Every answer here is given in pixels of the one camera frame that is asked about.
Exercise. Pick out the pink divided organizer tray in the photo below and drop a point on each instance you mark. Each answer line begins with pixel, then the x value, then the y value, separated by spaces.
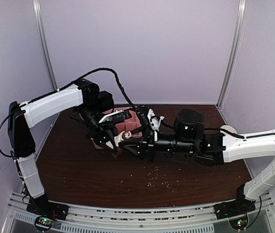
pixel 129 124

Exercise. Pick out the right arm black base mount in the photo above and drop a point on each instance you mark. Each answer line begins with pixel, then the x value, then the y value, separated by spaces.
pixel 233 208

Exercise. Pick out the aluminium frame post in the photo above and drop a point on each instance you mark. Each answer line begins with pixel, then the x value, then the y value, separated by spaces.
pixel 236 42
pixel 43 41

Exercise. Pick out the left aluminium frame post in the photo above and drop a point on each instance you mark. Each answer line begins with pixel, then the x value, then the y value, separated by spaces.
pixel 43 41

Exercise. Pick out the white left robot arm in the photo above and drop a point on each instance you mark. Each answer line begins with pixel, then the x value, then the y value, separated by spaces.
pixel 26 115

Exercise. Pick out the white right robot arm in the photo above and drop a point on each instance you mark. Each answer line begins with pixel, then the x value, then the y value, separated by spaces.
pixel 244 146

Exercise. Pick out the beige brown striped sock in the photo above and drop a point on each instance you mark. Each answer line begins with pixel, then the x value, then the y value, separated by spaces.
pixel 123 136

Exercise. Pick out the right aluminium frame post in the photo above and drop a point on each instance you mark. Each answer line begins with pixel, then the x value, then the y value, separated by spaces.
pixel 236 42

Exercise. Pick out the white dark blue cup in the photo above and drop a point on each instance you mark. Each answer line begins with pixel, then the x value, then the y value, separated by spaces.
pixel 229 128

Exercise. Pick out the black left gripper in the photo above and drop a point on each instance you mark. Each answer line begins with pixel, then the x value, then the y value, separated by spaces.
pixel 104 131

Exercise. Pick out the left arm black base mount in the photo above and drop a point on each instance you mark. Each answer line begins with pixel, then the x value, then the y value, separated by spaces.
pixel 43 207

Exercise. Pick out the front aluminium rail base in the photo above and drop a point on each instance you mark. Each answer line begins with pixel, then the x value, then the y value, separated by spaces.
pixel 185 219

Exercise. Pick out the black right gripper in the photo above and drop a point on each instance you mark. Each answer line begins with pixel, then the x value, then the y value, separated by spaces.
pixel 145 143

